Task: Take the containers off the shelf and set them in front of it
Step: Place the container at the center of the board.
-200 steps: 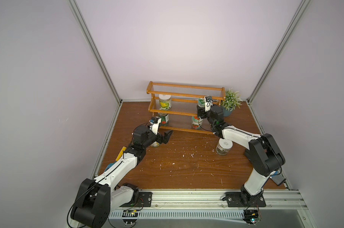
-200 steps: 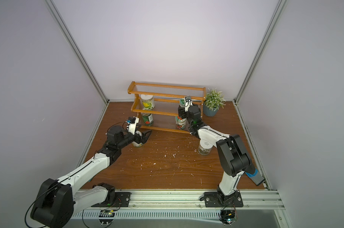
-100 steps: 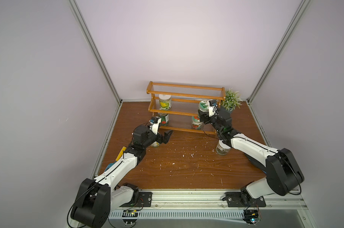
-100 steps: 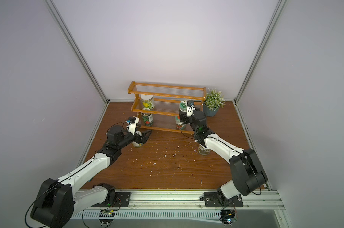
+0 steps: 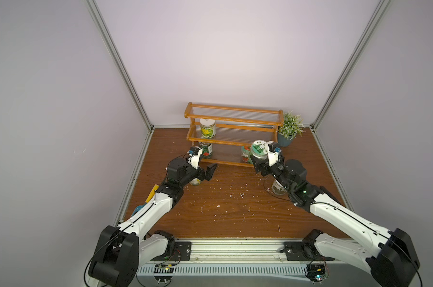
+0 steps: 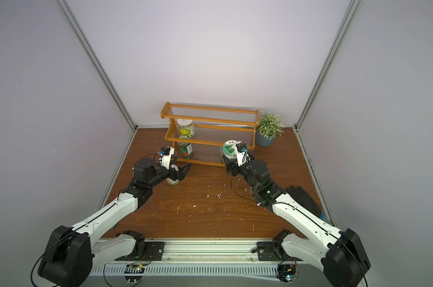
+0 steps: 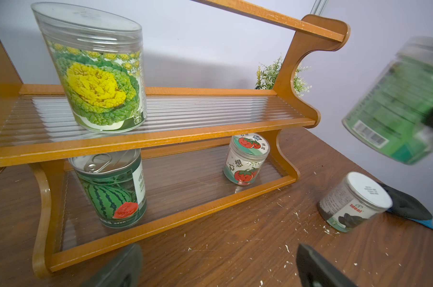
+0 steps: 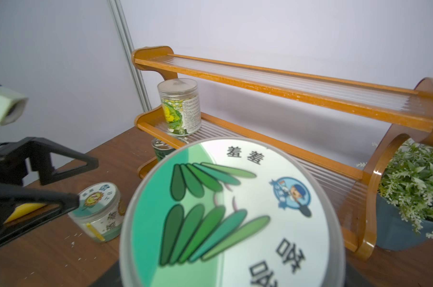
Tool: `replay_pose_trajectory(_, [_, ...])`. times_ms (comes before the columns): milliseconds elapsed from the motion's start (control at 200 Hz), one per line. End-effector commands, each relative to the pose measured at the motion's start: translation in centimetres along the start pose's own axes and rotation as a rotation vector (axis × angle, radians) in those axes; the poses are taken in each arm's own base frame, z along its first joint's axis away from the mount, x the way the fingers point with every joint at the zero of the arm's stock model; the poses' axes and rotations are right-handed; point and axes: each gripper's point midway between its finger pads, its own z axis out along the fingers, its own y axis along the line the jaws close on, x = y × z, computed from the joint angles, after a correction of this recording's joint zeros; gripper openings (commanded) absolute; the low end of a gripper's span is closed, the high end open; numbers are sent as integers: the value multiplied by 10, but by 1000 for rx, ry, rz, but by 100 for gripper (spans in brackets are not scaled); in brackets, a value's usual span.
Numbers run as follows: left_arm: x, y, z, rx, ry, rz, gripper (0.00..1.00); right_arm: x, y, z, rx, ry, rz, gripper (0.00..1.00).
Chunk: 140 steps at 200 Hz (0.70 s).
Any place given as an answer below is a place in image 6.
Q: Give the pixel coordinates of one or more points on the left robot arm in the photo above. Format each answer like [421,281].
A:
[73,253]

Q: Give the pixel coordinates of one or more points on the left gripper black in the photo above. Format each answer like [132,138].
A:
[180,176]

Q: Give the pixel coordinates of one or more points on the controller board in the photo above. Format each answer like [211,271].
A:
[287,273]
[133,274]

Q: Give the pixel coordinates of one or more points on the green tree lid seed jar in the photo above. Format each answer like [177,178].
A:
[229,150]

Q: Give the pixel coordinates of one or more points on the left controller board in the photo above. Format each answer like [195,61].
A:
[133,274]

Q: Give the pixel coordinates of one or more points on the yellow flower seed jar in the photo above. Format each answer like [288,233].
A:
[186,128]

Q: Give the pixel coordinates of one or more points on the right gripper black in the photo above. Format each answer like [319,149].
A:
[236,166]

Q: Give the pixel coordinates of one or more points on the wooden three-tier shelf rack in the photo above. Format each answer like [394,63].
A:
[213,127]

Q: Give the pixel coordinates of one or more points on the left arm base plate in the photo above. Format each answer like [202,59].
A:
[145,251]

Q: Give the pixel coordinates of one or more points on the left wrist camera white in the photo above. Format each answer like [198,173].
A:
[166,157]

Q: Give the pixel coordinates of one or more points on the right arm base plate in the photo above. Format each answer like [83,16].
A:
[268,251]

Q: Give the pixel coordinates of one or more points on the dark green watermelon seed can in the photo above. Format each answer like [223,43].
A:
[185,149]

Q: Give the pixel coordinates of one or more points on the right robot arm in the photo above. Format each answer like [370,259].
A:
[339,254]

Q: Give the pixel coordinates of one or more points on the right controller board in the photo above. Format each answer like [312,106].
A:
[287,273]

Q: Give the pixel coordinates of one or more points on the small potted green plant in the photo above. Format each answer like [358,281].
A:
[270,126]

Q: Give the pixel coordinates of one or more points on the aluminium front rail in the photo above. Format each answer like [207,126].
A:
[211,251]

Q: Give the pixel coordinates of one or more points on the black blue work glove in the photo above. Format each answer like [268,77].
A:
[302,197]

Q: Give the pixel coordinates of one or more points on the sunflower seed jar green label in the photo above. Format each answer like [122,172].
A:
[173,181]

